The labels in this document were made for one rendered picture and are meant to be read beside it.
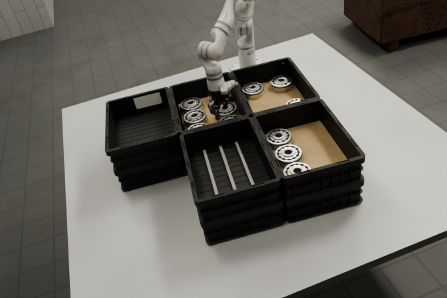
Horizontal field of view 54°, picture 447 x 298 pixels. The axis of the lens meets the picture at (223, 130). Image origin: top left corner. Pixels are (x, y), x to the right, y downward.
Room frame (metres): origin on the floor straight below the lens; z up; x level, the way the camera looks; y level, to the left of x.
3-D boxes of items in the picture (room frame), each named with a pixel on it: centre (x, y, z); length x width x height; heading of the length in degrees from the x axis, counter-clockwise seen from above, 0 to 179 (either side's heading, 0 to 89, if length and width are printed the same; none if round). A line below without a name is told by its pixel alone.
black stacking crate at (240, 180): (1.23, 0.01, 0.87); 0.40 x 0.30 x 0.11; 5
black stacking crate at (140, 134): (1.60, 0.35, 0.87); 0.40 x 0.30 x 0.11; 5
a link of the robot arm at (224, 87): (1.60, -0.02, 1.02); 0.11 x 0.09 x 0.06; 50
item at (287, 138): (1.36, -0.21, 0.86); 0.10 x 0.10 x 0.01
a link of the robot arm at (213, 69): (1.62, 0.00, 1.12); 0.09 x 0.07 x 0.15; 45
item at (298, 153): (1.25, -0.22, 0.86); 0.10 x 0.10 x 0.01
